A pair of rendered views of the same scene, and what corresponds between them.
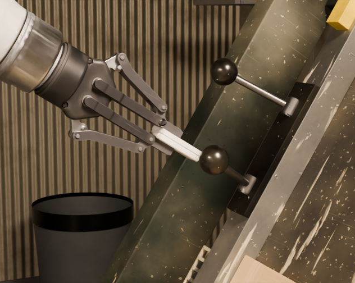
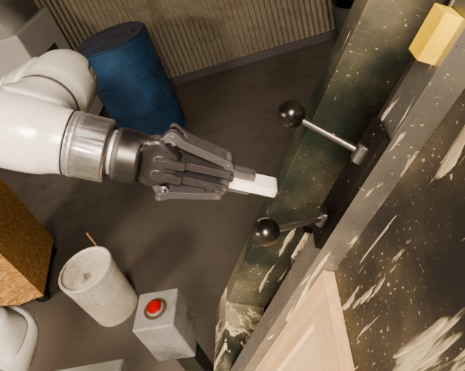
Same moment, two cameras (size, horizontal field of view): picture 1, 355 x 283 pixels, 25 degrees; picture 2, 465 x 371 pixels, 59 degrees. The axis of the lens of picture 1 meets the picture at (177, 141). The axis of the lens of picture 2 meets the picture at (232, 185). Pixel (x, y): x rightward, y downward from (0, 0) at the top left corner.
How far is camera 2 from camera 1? 0.77 m
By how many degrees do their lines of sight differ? 46
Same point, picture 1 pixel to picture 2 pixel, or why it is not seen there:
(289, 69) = (413, 32)
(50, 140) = not seen: outside the picture
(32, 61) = (82, 172)
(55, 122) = not seen: outside the picture
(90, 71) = (148, 152)
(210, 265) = (299, 266)
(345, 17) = (429, 52)
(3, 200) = not seen: outside the picture
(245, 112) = (363, 84)
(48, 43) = (89, 154)
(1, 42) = (48, 165)
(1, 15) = (35, 147)
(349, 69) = (432, 114)
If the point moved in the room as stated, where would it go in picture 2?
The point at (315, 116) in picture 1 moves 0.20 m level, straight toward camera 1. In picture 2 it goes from (387, 167) to (317, 301)
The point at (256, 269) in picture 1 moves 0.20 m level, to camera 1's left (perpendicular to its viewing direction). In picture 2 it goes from (324, 297) to (209, 273)
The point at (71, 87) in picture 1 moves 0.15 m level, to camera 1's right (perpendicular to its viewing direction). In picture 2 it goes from (129, 179) to (224, 186)
